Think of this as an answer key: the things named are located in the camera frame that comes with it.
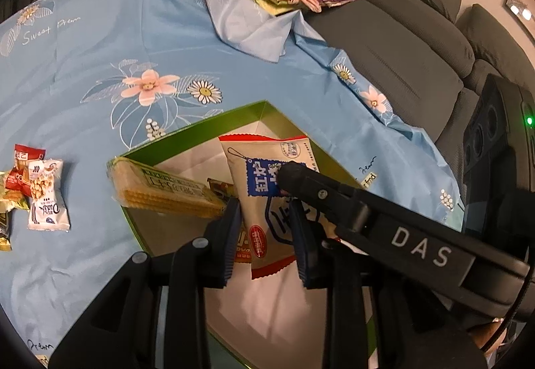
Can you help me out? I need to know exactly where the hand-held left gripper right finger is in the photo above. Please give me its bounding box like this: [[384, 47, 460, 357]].
[[288, 201, 488, 369]]

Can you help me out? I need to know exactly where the yellow green folded cloth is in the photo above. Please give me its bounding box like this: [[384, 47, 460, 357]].
[[251, 0, 293, 16]]

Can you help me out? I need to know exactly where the golden snack packet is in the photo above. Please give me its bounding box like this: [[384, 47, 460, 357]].
[[0, 170, 30, 211]]

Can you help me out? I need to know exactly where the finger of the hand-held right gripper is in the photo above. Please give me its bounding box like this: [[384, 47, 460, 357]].
[[278, 162, 379, 236]]

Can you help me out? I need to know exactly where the tan snack packet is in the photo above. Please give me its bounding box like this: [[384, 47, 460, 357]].
[[207, 178, 239, 200]]

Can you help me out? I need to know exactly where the grey sofa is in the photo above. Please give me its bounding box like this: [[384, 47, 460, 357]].
[[301, 0, 535, 169]]

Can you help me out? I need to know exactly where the green cardboard box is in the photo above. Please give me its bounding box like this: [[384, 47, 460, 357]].
[[111, 99, 377, 369]]

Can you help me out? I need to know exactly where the light blue folded cloth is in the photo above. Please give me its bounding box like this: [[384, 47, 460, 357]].
[[196, 0, 306, 65]]

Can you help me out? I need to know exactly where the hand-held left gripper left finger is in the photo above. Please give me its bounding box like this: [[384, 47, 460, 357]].
[[48, 198, 245, 369]]

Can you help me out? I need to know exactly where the white blue snack packet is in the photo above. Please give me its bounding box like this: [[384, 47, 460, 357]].
[[217, 134, 335, 280]]

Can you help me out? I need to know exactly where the clear cracker packet green label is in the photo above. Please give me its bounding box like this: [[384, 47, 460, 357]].
[[106, 156, 228, 219]]

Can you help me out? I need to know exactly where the cream brown snack packet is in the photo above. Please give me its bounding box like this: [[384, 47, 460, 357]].
[[0, 210, 13, 253]]

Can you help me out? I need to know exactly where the red snack packet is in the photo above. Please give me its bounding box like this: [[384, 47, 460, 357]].
[[12, 143, 46, 190]]

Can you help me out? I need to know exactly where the blue floral tablecloth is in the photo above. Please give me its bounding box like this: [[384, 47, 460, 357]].
[[0, 0, 464, 369]]

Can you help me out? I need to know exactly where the white peanut snack packet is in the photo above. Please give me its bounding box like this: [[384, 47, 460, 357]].
[[27, 158, 71, 232]]

